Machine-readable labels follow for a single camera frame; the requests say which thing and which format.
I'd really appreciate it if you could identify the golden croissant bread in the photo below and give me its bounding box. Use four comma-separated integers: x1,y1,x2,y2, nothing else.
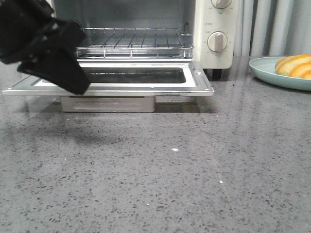
275,54,311,79

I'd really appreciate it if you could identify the light green plate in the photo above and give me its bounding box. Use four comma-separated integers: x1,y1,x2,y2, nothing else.
249,56,311,92

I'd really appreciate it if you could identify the upper beige oven knob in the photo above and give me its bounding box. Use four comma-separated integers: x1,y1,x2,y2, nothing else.
211,0,232,9

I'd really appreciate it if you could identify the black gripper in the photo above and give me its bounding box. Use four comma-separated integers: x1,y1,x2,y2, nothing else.
0,0,90,95

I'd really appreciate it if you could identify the glass oven door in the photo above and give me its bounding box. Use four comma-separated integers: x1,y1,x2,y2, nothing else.
2,61,215,113

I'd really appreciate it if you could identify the beige oven knob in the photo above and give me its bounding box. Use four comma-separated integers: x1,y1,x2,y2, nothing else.
211,0,232,9
207,32,228,53

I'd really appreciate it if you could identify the lower beige oven knob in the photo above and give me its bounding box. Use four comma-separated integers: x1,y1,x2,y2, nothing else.
207,32,228,53

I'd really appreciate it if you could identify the metal wire oven rack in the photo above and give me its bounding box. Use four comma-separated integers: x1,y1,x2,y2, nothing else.
76,28,194,59

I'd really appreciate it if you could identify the white Toshiba toaster oven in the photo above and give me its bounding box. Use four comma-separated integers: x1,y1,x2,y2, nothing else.
51,0,239,78

